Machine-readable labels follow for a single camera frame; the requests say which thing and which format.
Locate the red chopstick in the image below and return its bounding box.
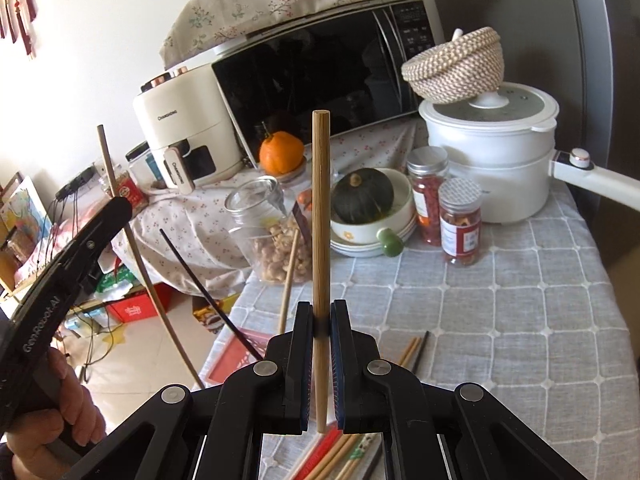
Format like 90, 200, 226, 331
291, 422, 347, 480

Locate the cream air fryer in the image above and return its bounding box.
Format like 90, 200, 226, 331
132, 64, 247, 194

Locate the red cardboard box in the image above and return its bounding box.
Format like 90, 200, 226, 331
106, 282, 177, 326

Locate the dark green squash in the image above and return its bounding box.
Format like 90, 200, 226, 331
332, 168, 396, 224

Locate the framed picture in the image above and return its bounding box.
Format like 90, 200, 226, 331
0, 172, 55, 293

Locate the dark brown chopstick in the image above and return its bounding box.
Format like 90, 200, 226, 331
360, 447, 384, 480

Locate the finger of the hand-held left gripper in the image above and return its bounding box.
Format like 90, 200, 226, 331
64, 195, 134, 275

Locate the red hanging decoration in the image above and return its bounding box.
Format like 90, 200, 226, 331
0, 0, 44, 59

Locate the red tin can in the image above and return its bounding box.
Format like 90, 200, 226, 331
117, 175, 150, 212

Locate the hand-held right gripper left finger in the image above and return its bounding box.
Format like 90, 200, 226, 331
102, 300, 317, 480

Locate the person's left hand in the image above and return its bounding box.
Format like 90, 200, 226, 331
7, 347, 107, 480

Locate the patterned chopstick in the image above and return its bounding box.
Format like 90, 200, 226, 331
336, 432, 377, 480

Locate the red paper tray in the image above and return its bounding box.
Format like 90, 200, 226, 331
206, 329, 267, 387

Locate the stack of white plates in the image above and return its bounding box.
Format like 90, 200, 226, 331
329, 217, 419, 260

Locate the long thin wooden chopstick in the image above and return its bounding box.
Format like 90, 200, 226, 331
96, 124, 206, 391

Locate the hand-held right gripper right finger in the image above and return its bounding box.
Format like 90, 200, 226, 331
329, 299, 588, 480

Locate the glass jar of cashews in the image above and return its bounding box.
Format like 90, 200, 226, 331
223, 175, 314, 285

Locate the orange fruit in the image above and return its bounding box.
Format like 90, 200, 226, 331
258, 130, 306, 175

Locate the dark snack bag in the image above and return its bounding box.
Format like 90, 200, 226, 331
192, 294, 242, 334

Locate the small floral tablecloth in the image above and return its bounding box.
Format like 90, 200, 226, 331
111, 119, 426, 292

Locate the floral cover cloth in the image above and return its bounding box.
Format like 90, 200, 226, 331
159, 0, 467, 69

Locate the black lid plastic jar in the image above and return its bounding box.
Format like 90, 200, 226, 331
124, 140, 152, 187

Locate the black chopstick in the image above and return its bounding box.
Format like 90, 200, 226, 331
159, 229, 264, 362

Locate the short wooden chopstick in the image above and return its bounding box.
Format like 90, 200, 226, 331
278, 230, 301, 335

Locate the tall jar of red berries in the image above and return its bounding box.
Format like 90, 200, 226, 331
405, 145, 450, 247

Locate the black door microwave oven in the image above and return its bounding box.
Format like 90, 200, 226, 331
210, 0, 447, 172

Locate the grey refrigerator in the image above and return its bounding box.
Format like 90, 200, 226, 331
559, 0, 640, 273

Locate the white electric cooking pot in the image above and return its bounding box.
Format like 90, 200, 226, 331
418, 82, 640, 225

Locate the thick light wooden chopstick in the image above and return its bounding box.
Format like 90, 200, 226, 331
312, 109, 331, 434

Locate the woven rope basket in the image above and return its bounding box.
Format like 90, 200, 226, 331
400, 26, 505, 105

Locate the red label jar of nuts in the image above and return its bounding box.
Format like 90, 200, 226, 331
438, 177, 484, 266

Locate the cream bowl with green handle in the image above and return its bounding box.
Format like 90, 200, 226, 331
329, 167, 419, 257

